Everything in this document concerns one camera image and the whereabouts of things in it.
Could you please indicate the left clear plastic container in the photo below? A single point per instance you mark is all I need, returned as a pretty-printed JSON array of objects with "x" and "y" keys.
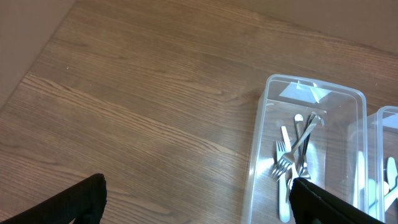
[{"x": 333, "y": 146}]

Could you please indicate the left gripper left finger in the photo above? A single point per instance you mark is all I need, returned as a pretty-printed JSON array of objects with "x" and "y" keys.
[{"x": 83, "y": 202}]

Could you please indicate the dark-handled metal fork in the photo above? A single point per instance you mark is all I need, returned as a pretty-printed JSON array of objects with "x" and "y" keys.
[{"x": 304, "y": 166}]

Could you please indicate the clear plastic container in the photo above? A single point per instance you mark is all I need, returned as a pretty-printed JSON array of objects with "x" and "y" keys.
[
  {"x": 333, "y": 146},
  {"x": 382, "y": 162}
]

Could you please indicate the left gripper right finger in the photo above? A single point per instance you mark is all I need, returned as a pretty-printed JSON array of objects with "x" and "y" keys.
[{"x": 311, "y": 204}]

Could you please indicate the right clear plastic container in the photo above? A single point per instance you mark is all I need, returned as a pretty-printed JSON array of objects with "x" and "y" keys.
[{"x": 382, "y": 162}]

